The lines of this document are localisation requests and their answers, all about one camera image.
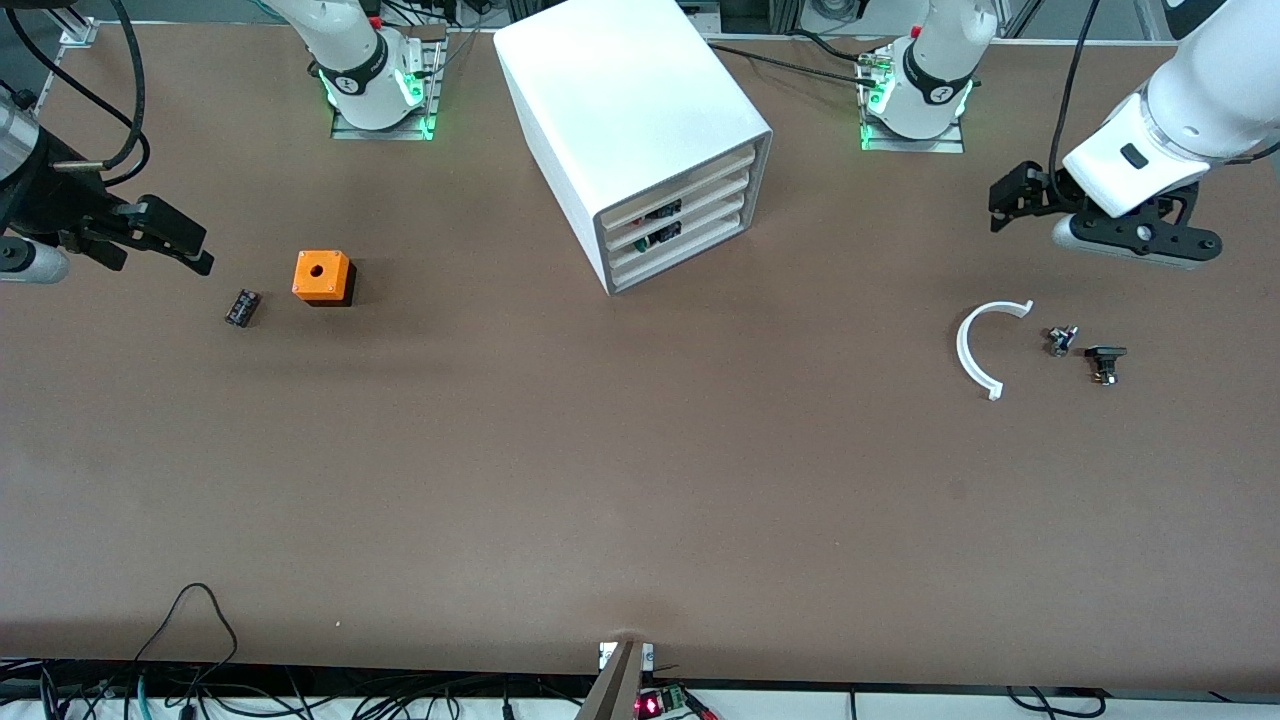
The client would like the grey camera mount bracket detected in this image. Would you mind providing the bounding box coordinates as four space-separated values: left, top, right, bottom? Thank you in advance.
574 640 657 720

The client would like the white curved plastic arc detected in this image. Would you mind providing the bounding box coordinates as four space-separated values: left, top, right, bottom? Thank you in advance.
956 300 1034 401

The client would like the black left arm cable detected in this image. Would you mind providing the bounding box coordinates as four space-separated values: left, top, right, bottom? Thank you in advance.
1047 0 1103 201

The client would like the orange button box with hole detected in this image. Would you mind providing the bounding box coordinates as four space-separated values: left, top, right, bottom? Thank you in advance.
292 250 358 308

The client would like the black cable bundle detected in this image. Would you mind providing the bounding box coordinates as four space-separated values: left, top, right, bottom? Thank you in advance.
0 658 601 720

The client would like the black looped cable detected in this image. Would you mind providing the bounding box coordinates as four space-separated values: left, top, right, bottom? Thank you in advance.
134 583 240 667

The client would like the circuit board with red light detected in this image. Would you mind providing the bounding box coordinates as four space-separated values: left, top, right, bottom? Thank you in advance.
634 683 717 720

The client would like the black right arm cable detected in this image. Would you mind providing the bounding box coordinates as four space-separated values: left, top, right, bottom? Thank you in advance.
0 0 152 191

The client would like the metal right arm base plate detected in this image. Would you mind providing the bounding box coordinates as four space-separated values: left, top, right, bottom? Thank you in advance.
330 25 447 142

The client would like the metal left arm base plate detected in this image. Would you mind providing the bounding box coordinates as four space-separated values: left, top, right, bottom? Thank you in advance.
857 45 967 154

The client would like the aluminium frame corner profile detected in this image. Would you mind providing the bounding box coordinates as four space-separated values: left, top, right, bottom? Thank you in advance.
34 18 100 113

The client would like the black cable on table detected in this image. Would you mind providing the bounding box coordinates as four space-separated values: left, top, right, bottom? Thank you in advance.
710 44 881 77

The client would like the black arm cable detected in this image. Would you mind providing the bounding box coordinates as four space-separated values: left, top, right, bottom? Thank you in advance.
0 0 152 191
1047 0 1103 201

